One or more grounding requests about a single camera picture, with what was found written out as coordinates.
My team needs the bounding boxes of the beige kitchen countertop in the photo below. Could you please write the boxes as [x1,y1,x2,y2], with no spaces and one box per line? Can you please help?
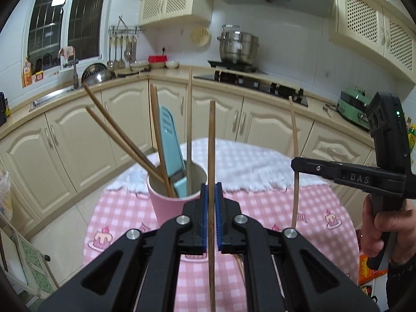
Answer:
[0,65,378,144]

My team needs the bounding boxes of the wall utensil rack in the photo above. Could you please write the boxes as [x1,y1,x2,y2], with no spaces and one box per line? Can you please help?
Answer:
[108,16,145,37]

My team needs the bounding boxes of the black pan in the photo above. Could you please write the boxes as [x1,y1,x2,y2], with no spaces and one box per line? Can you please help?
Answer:
[117,68,152,77]

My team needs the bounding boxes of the metal colander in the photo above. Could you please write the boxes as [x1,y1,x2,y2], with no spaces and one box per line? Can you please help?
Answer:
[81,63,108,83]

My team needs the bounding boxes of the person's right forearm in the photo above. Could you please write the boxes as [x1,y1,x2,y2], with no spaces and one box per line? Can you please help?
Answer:
[386,260,416,312]

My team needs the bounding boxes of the light wooden chopstick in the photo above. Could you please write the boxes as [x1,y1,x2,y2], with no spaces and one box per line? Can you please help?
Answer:
[289,97,300,230]

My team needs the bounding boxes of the round yellow trivet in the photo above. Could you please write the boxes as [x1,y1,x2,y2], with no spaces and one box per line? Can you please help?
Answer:
[190,26,211,46]

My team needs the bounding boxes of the black kettle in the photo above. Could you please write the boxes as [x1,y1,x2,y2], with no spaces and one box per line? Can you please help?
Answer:
[0,92,11,127]

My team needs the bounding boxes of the bunch of wooden chopsticks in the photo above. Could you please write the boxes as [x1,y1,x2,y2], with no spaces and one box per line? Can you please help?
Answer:
[83,68,194,199]

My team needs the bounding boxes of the pink cup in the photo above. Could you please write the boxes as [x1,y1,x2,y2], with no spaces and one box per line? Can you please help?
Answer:
[146,162,209,231]

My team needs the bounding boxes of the black gas stove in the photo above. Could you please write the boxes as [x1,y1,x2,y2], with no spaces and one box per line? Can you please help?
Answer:
[194,71,309,107]

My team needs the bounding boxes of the cream base cabinets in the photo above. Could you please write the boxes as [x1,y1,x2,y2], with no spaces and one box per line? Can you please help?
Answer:
[0,78,378,235]

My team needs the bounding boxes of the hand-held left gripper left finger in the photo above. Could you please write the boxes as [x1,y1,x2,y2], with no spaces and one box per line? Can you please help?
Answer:
[37,184,209,312]

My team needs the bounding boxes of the light blue knife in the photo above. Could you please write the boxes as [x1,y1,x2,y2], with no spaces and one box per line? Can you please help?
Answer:
[159,106,188,199]

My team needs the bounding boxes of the metal wok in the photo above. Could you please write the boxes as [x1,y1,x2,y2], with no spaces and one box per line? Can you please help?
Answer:
[85,70,116,85]

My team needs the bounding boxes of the cream lattice door cabinet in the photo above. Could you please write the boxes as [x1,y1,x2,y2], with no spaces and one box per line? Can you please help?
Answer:
[328,0,416,88]
[138,0,213,28]

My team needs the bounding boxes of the green kitchen appliance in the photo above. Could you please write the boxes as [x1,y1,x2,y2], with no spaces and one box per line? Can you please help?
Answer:
[336,86,375,131]

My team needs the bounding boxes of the kitchen window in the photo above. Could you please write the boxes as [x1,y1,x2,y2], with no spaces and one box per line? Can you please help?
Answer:
[28,0,118,69]

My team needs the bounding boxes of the orange snack packet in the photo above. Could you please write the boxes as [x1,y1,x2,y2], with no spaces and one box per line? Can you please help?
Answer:
[358,254,388,288]

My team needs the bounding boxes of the orange dish soap bottle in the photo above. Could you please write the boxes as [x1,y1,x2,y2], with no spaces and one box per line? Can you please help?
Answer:
[22,57,34,88]

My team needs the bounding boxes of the metal faucet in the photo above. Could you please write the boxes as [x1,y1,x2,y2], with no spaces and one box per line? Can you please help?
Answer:
[58,47,80,89]

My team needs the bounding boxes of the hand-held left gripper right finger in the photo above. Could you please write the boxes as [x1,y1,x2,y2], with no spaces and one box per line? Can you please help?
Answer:
[215,183,381,312]

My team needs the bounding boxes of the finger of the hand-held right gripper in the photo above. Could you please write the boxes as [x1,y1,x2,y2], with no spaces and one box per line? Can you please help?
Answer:
[291,158,339,182]

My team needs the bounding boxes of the person's right hand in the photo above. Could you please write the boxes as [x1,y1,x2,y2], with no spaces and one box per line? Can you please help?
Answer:
[361,196,416,267]

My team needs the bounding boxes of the metal glass shelf rack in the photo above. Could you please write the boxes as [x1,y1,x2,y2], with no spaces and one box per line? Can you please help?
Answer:
[0,216,61,300]

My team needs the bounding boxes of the white checkered cloth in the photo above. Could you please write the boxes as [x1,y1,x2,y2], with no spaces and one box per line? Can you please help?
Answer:
[107,136,332,193]

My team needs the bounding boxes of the plastic bag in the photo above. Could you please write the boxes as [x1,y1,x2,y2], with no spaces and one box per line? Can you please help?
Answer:
[0,169,14,222]

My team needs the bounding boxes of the brown wooden chopstick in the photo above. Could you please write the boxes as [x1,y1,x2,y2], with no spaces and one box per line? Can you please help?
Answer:
[208,101,217,312]

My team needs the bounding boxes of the steel steamer pot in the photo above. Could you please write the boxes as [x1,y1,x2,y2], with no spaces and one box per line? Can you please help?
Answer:
[217,24,259,64]

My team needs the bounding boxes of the black induction cooker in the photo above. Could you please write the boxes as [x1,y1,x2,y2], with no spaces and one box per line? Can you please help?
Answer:
[208,59,269,74]

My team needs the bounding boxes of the steel sink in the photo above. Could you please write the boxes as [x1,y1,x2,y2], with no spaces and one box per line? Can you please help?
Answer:
[29,84,86,113]

